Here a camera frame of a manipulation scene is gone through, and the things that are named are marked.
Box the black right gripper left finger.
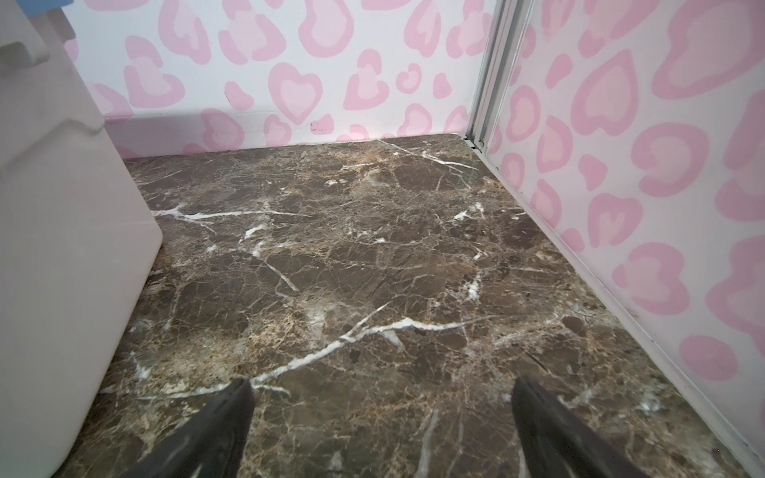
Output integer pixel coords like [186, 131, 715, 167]
[123, 378, 255, 478]

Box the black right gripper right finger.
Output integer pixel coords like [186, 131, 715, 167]
[511, 376, 645, 478]

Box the white plastic storage bin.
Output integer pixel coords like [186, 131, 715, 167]
[1, 1, 163, 477]

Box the blue plastic bin lid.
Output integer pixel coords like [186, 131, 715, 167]
[16, 0, 73, 18]

